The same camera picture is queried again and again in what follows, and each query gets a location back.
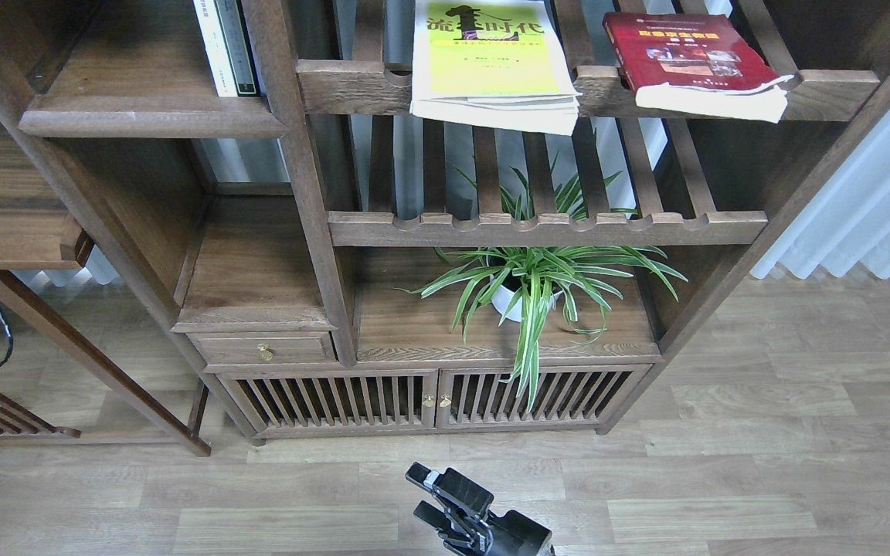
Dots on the red cover book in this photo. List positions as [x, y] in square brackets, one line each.
[696, 64]

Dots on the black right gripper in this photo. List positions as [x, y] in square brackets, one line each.
[465, 523]

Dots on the dark green spine book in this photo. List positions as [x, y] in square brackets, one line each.
[238, 48]

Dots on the white plant pot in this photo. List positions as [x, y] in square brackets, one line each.
[525, 297]

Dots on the dark wooden bookshelf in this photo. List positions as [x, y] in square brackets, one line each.
[280, 220]

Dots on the yellow-green cover book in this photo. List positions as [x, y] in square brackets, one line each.
[492, 64]

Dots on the white curtain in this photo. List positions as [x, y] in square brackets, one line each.
[848, 221]

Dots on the brass drawer knob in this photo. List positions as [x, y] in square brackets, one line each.
[265, 352]

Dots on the green spider plant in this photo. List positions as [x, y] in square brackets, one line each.
[579, 269]

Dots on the white spine book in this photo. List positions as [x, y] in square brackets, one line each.
[215, 47]

